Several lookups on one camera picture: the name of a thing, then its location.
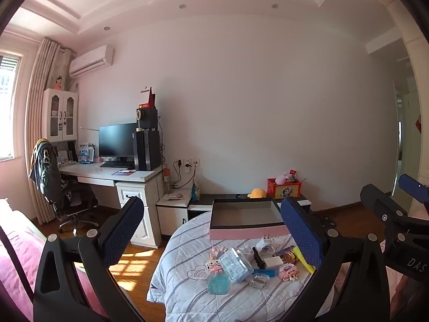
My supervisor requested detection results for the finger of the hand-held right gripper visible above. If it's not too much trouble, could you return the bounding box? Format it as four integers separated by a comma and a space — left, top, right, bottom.
360, 184, 409, 229
399, 174, 429, 204

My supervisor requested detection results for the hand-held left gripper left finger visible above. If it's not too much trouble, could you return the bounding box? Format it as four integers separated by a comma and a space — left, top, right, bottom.
34, 196, 148, 322

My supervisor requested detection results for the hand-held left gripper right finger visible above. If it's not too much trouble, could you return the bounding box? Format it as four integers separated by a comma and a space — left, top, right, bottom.
281, 197, 391, 322

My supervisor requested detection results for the rose gold capped bottle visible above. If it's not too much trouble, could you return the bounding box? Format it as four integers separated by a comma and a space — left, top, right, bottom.
281, 246, 302, 264

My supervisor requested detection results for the yellow blue small box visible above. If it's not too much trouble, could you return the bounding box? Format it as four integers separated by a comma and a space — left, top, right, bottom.
295, 246, 316, 275

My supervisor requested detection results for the white plug night light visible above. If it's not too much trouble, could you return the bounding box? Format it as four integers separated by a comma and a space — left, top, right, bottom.
256, 235, 279, 259

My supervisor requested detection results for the pink donut toy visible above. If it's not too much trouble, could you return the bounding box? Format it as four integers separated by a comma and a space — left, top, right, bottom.
278, 263, 299, 281

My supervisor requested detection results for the white charger block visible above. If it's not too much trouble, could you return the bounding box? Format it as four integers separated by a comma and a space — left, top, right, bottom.
263, 257, 284, 271

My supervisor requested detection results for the black flower hair clip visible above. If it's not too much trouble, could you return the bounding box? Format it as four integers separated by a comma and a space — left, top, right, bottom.
252, 246, 266, 269

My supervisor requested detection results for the pink cardboard box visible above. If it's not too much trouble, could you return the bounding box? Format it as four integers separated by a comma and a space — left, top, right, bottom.
209, 198, 289, 241

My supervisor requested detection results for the small clear glass bottle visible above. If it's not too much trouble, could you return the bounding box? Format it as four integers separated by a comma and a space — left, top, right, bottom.
250, 273, 271, 289

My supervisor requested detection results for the clear plastic storage case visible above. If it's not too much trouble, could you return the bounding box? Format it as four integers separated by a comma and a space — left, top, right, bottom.
218, 248, 255, 283

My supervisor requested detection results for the teal oval case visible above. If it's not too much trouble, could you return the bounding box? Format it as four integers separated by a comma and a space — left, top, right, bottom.
207, 270, 235, 295

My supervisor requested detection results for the glass door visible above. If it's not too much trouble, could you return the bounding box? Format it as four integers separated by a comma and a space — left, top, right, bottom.
390, 84, 419, 198

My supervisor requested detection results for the red printed box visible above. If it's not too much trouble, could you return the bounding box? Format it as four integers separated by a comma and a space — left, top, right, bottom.
267, 176, 302, 199

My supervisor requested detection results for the black office chair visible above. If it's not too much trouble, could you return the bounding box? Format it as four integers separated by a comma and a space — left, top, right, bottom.
32, 137, 99, 235

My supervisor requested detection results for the white desk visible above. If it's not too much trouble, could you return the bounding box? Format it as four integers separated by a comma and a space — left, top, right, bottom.
57, 159, 166, 249

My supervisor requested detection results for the dark low cabinet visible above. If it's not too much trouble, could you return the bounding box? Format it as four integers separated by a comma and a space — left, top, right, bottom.
188, 193, 312, 224

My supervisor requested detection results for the black computer tower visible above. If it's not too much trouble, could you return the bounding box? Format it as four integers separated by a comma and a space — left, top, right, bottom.
133, 129, 161, 171

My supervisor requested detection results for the blue tissue pack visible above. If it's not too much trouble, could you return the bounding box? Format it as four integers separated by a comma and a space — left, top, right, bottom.
78, 142, 95, 164

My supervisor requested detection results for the black computer monitor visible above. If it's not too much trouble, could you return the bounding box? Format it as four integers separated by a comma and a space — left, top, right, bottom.
98, 122, 139, 162

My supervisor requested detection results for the patterned jacket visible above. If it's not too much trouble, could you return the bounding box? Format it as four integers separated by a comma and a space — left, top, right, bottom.
28, 138, 65, 198

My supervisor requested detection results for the pink blanket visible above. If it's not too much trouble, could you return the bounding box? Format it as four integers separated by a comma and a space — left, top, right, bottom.
0, 198, 111, 322

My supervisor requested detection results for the black speaker box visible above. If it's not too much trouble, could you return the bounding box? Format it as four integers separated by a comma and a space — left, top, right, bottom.
136, 107, 159, 131

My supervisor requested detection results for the white glass door cabinet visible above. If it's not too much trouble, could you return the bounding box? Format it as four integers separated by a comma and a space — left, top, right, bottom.
42, 88, 79, 143

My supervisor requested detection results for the red white paper bag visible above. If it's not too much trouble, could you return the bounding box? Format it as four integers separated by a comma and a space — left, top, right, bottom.
139, 86, 157, 109

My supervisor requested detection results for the beige curtain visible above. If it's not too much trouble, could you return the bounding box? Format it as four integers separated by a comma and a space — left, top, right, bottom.
26, 38, 72, 225

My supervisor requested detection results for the window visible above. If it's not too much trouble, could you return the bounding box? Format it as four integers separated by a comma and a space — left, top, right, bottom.
0, 49, 25, 162

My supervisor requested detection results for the white air conditioner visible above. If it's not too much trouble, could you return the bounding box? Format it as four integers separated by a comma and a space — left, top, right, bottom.
69, 45, 114, 77

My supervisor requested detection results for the black power cable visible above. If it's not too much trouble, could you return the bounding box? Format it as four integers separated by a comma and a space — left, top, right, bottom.
172, 159, 189, 189

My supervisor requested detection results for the white wall socket strip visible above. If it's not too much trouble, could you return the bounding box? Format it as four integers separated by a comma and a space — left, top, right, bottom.
175, 158, 201, 169

